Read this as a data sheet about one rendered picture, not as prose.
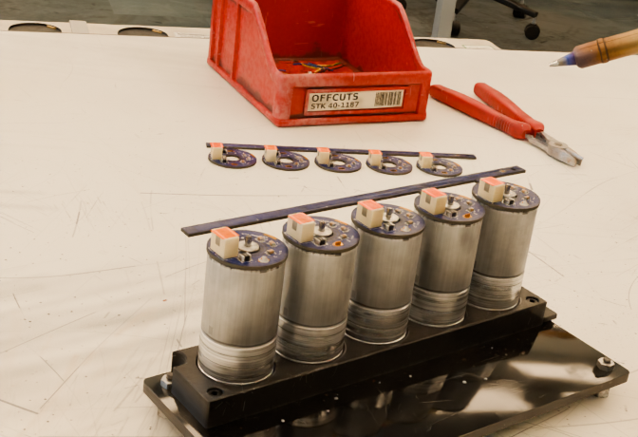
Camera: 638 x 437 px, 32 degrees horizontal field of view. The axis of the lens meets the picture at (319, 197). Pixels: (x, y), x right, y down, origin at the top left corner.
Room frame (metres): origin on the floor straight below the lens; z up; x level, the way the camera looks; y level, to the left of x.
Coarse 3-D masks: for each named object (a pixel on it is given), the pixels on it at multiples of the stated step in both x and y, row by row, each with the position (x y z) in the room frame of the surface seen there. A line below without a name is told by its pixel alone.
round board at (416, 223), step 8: (384, 208) 0.34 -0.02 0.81; (400, 208) 0.35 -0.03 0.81; (352, 216) 0.33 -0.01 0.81; (400, 216) 0.34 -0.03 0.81; (408, 216) 0.34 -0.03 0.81; (416, 216) 0.34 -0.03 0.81; (360, 224) 0.33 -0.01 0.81; (384, 224) 0.33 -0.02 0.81; (392, 224) 0.33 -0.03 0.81; (400, 224) 0.33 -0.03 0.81; (408, 224) 0.33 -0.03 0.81; (416, 224) 0.33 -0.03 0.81; (424, 224) 0.33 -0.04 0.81; (368, 232) 0.32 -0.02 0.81; (376, 232) 0.32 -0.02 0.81; (384, 232) 0.32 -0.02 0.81; (392, 232) 0.33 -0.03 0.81; (400, 232) 0.33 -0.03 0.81; (408, 232) 0.33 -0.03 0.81; (416, 232) 0.33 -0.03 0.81
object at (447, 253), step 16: (448, 208) 0.35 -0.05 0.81; (432, 224) 0.34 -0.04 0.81; (448, 224) 0.34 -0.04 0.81; (464, 224) 0.34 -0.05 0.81; (480, 224) 0.35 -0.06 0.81; (432, 240) 0.34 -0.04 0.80; (448, 240) 0.34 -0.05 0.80; (464, 240) 0.34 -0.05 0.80; (432, 256) 0.34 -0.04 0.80; (448, 256) 0.34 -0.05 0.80; (464, 256) 0.34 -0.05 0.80; (416, 272) 0.34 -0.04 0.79; (432, 272) 0.34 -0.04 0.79; (448, 272) 0.34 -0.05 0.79; (464, 272) 0.34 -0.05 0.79; (416, 288) 0.34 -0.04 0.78; (432, 288) 0.34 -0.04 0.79; (448, 288) 0.34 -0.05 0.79; (464, 288) 0.35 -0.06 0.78; (416, 304) 0.34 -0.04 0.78; (432, 304) 0.34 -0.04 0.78; (448, 304) 0.34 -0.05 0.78; (464, 304) 0.35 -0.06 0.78; (416, 320) 0.34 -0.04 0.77; (432, 320) 0.34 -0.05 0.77; (448, 320) 0.34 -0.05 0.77
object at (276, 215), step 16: (464, 176) 0.38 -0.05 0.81; (480, 176) 0.39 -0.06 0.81; (496, 176) 0.39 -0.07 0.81; (384, 192) 0.36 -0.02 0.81; (400, 192) 0.36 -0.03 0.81; (416, 192) 0.36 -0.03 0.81; (288, 208) 0.33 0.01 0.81; (304, 208) 0.34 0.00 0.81; (320, 208) 0.34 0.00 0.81; (336, 208) 0.34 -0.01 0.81; (208, 224) 0.31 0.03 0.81; (224, 224) 0.31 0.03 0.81; (240, 224) 0.32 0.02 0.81
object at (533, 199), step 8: (512, 184) 0.38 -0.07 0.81; (472, 192) 0.37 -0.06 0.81; (520, 192) 0.37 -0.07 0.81; (528, 192) 0.38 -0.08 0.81; (480, 200) 0.36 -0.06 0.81; (488, 200) 0.36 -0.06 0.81; (504, 200) 0.36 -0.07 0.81; (512, 200) 0.36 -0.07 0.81; (520, 200) 0.37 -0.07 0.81; (528, 200) 0.37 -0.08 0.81; (536, 200) 0.37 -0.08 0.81; (496, 208) 0.36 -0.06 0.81; (504, 208) 0.36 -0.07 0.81; (512, 208) 0.36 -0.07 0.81; (520, 208) 0.36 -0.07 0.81; (528, 208) 0.36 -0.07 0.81
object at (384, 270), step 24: (384, 216) 0.34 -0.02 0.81; (360, 240) 0.33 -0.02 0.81; (384, 240) 0.32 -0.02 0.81; (408, 240) 0.33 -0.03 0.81; (360, 264) 0.33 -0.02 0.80; (384, 264) 0.32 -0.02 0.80; (408, 264) 0.33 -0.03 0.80; (360, 288) 0.33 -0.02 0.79; (384, 288) 0.32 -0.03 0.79; (408, 288) 0.33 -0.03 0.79; (360, 312) 0.32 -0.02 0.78; (384, 312) 0.32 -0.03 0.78; (408, 312) 0.33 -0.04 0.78; (360, 336) 0.32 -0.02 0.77; (384, 336) 0.32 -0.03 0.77
